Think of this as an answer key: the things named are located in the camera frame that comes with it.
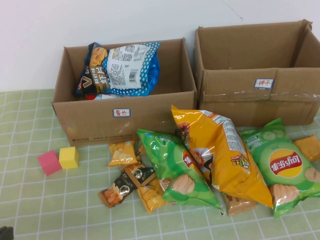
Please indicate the blue dotted shrimp chips bag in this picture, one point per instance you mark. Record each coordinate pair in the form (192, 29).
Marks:
(125, 70)

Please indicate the black gold snack packet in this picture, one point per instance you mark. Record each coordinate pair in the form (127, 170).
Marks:
(140, 173)
(120, 192)

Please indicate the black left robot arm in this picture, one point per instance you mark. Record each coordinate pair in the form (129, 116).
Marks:
(6, 233)

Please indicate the small orange snack packet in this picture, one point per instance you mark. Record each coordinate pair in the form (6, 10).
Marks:
(142, 150)
(151, 197)

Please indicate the white blue red snack bag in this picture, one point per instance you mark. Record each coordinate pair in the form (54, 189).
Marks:
(105, 96)

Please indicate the white label with red writing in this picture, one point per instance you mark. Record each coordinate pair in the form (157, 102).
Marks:
(264, 83)
(122, 112)

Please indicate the green crumpled Lay's chips bag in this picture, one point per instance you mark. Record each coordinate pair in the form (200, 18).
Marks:
(172, 160)

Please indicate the small yellow cracker packet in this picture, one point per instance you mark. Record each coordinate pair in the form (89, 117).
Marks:
(122, 153)

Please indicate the cardboard box with express print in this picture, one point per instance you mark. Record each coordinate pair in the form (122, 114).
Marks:
(100, 125)

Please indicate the large yellow chips bag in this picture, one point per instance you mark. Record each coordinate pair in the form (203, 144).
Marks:
(225, 162)

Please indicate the taped cardboard box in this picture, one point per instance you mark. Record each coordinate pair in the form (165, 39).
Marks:
(237, 105)

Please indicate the yellow foam cube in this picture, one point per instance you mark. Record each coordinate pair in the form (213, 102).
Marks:
(68, 158)

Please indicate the green cucumber Lay's chips bag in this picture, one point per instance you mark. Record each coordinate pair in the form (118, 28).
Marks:
(270, 150)

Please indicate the brown biscuit packet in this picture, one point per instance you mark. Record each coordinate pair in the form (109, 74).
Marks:
(240, 207)

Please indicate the pink foam cube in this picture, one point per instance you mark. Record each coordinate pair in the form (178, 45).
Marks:
(50, 163)

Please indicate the green checkered tablecloth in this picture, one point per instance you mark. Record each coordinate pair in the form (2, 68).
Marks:
(62, 212)

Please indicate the orange biscuit packet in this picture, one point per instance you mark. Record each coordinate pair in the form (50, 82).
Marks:
(308, 148)

